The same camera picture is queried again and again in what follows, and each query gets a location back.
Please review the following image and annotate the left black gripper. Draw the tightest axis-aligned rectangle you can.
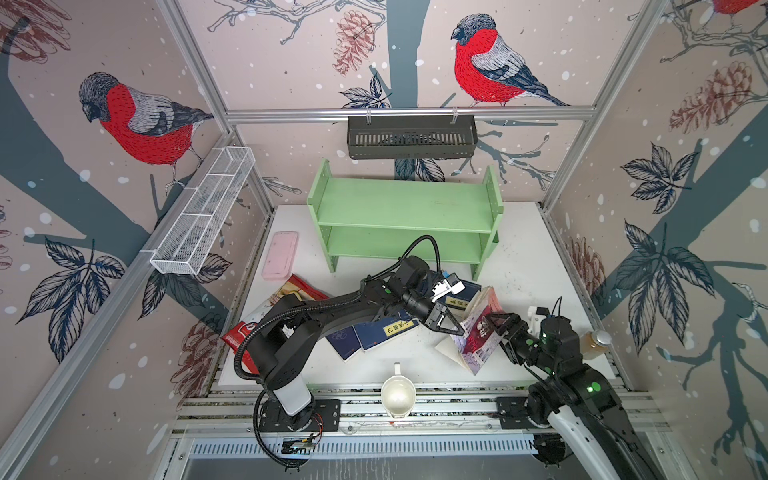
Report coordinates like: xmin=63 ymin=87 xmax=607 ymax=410
xmin=402 ymin=291 xmax=466 ymax=337

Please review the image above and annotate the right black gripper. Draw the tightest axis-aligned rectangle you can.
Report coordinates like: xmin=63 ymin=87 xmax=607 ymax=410
xmin=487 ymin=310 xmax=562 ymax=378

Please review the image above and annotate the pink red illustrated book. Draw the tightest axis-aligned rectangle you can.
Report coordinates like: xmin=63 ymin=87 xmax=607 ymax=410
xmin=434 ymin=286 xmax=502 ymax=376

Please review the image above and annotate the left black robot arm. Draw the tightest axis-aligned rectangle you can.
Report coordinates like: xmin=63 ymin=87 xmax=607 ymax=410
xmin=233 ymin=256 xmax=464 ymax=417

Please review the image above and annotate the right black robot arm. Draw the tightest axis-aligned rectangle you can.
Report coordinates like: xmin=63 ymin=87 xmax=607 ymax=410
xmin=488 ymin=312 xmax=664 ymax=479

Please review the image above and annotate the blue book yellow label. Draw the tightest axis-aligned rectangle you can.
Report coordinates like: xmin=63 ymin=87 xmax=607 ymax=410
xmin=353 ymin=317 xmax=419 ymax=351
xmin=439 ymin=280 xmax=482 ymax=312

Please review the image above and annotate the white ceramic pitcher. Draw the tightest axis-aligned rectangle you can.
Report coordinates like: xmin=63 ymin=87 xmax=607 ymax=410
xmin=380 ymin=362 xmax=416 ymax=420

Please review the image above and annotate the amber bottle white cap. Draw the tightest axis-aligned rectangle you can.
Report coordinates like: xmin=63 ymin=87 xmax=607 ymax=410
xmin=580 ymin=330 xmax=612 ymax=361

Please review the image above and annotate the green wooden two-tier shelf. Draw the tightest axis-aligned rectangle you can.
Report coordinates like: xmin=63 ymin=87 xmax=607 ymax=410
xmin=307 ymin=160 xmax=504 ymax=280

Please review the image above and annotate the leftmost blue book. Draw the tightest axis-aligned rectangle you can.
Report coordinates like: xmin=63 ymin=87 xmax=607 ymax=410
xmin=325 ymin=327 xmax=362 ymax=362

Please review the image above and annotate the red snack bag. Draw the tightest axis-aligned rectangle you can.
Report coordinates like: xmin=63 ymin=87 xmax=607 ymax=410
xmin=221 ymin=274 xmax=331 ymax=373

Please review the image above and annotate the pink rectangular case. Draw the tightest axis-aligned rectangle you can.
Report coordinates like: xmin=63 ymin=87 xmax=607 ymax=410
xmin=262 ymin=231 xmax=299 ymax=281

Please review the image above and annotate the black hanging slotted basket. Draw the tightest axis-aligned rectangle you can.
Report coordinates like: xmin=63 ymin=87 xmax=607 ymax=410
xmin=347 ymin=115 xmax=478 ymax=160

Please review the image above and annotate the small circuit board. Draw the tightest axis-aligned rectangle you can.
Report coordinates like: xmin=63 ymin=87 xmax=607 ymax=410
xmin=280 ymin=438 xmax=316 ymax=458

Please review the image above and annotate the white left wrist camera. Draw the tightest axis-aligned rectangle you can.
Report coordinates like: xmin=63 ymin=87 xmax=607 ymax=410
xmin=431 ymin=272 xmax=465 ymax=302

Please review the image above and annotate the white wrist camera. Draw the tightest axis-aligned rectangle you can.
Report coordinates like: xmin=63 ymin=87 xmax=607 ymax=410
xmin=431 ymin=272 xmax=465 ymax=302
xmin=527 ymin=306 xmax=550 ymax=338

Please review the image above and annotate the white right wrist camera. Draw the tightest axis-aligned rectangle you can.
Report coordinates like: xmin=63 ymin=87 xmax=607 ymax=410
xmin=527 ymin=306 xmax=550 ymax=338

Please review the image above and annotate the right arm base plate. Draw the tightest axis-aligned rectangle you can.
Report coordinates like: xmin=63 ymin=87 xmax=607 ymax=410
xmin=494 ymin=396 xmax=540 ymax=430

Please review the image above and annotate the aluminium mounting rail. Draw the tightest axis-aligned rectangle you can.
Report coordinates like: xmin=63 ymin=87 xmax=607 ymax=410
xmin=173 ymin=386 xmax=667 ymax=436

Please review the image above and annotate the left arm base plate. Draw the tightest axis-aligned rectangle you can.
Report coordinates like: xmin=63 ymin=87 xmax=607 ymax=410
xmin=254 ymin=399 xmax=341 ymax=433

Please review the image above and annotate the left black corrugated cable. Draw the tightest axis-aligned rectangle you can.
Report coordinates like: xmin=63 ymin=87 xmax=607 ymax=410
xmin=232 ymin=235 xmax=442 ymax=470

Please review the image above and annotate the white wire mesh tray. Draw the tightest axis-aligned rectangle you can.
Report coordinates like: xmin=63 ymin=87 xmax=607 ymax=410
xmin=150 ymin=146 xmax=255 ymax=275

